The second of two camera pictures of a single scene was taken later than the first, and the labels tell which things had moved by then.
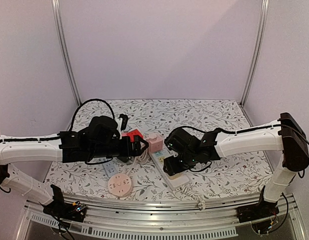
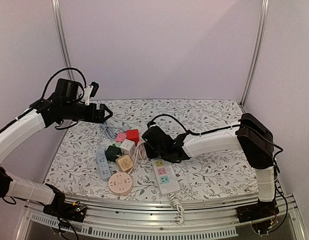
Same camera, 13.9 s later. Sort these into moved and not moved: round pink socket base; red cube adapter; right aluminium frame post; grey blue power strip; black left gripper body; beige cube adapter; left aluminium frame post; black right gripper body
Moved: black right gripper body; grey blue power strip; black left gripper body; beige cube adapter
Not moved: round pink socket base; left aluminium frame post; red cube adapter; right aluminium frame post
